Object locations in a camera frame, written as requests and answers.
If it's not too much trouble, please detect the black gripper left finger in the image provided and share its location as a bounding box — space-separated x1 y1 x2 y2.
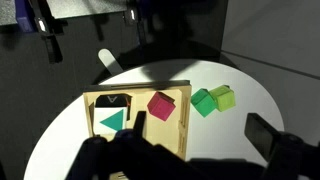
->
133 111 146 137

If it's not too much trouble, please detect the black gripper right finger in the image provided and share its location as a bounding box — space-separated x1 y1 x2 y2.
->
244 113 280 161

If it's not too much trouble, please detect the white foam cube teal triangle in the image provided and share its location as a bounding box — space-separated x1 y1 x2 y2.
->
93 94 131 135

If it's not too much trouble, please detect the magenta foam cube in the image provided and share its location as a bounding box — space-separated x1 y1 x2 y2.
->
147 92 176 121

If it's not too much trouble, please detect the wooden tray box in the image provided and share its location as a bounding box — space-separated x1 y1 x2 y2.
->
83 80 192 159

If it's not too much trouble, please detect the lime green foam cube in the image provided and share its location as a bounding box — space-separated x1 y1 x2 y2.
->
209 85 236 112

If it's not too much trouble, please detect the white table leg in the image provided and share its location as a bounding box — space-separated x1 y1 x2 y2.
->
98 49 123 76

